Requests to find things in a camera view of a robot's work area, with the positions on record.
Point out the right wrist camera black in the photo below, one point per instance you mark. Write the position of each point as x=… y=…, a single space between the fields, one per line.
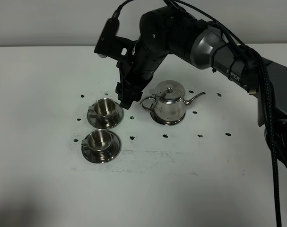
x=111 y=45

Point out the steel teacup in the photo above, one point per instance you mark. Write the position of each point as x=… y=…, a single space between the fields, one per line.
x=98 y=140
x=104 y=109

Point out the far steel teacup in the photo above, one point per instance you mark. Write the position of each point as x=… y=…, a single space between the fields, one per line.
x=104 y=109

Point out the far steel saucer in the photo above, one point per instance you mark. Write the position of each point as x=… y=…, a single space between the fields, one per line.
x=98 y=124

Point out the stainless steel teapot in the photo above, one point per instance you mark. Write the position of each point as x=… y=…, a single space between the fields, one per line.
x=168 y=101

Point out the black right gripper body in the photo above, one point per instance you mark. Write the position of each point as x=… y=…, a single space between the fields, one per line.
x=141 y=65

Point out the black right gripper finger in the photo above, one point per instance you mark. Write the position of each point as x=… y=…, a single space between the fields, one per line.
x=121 y=87
x=128 y=97

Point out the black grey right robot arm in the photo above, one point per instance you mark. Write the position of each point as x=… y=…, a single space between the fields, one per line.
x=172 y=30

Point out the near steel saucer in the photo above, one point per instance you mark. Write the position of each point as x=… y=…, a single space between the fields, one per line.
x=103 y=156

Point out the steel teapot saucer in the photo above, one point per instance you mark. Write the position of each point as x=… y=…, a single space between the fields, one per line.
x=165 y=122

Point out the near steel teacup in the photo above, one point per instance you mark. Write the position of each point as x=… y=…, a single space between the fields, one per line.
x=98 y=140

